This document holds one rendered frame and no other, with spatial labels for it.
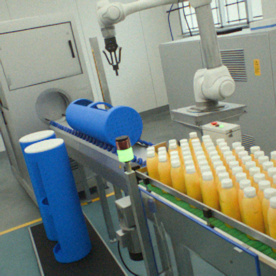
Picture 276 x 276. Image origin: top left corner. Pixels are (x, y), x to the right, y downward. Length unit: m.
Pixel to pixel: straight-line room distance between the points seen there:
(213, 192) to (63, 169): 1.47
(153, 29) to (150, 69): 0.75
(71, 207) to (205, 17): 1.58
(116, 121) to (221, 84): 0.70
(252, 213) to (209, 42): 1.34
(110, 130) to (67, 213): 0.74
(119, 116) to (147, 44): 5.27
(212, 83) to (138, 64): 5.25
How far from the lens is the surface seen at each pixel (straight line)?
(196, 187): 1.68
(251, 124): 3.96
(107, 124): 2.51
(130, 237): 2.07
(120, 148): 1.64
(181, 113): 2.71
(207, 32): 2.48
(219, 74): 2.48
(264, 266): 1.37
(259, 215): 1.43
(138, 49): 7.67
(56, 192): 2.83
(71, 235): 2.97
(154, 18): 7.84
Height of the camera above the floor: 1.67
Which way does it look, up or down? 15 degrees down
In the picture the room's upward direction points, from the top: 12 degrees counter-clockwise
